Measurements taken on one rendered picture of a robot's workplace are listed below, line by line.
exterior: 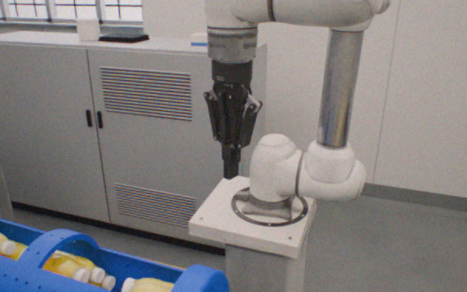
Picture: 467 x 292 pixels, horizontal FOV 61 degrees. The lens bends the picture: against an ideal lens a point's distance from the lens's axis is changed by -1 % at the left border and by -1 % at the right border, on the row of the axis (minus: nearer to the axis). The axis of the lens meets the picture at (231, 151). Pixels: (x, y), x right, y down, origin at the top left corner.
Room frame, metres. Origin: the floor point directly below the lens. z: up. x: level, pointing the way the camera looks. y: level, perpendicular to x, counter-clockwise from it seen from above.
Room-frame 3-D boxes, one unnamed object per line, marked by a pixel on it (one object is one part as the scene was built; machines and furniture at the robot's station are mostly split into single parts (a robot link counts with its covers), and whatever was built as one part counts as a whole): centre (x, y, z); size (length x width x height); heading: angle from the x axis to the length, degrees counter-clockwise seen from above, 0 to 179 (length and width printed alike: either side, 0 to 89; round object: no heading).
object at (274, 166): (1.32, -0.16, 1.22); 0.18 x 0.16 x 0.22; 71
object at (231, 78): (0.73, 0.00, 1.66); 0.08 x 0.07 x 0.09; 49
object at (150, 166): (2.88, 0.86, 0.72); 2.15 x 0.54 x 1.45; 70
